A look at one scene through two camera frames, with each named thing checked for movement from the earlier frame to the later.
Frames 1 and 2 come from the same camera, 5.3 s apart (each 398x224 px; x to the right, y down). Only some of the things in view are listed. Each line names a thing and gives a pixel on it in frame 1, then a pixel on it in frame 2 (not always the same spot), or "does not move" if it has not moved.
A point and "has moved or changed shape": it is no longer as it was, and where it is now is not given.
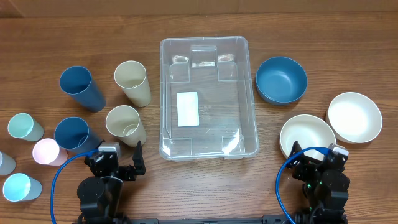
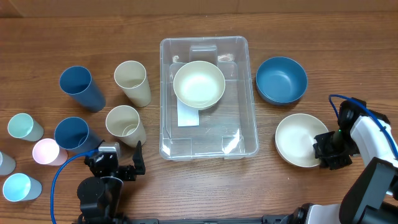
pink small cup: x=48 y=152 does not move
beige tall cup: x=131 y=76 does not move
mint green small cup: x=23 y=126 does not move
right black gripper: x=305 y=170 to x=321 y=147
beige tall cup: x=124 y=122 does not move
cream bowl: x=354 y=118 has moved or changed shape
